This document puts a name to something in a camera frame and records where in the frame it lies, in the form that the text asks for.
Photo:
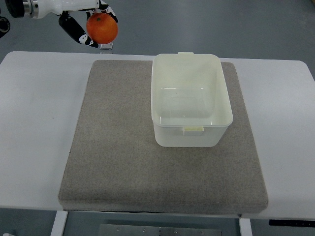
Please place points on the grey felt mat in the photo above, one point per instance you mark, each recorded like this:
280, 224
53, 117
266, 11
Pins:
115, 163

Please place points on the grey metal base plate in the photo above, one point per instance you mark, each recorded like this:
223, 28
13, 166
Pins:
132, 230

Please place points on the white table leg right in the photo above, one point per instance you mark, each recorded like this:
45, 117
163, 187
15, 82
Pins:
245, 227

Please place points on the orange fruit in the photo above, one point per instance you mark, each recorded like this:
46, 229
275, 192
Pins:
102, 28

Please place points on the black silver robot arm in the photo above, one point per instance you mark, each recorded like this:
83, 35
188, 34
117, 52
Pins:
22, 8

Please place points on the black control panel strip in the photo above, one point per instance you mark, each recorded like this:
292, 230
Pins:
292, 223

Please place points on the white table leg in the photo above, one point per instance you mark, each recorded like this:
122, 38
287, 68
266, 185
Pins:
59, 223
245, 227

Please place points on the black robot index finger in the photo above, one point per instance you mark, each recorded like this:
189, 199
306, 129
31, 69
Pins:
103, 7

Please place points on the small clear plastic case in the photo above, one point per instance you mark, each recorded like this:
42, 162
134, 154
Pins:
108, 46

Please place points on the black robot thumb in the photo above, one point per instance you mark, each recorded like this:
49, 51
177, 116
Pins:
74, 30

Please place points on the white table leg left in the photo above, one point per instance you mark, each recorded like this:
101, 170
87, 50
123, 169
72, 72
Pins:
59, 223

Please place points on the white plastic box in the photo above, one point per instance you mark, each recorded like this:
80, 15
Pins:
190, 105

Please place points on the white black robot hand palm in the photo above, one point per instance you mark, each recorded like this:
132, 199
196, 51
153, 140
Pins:
57, 7

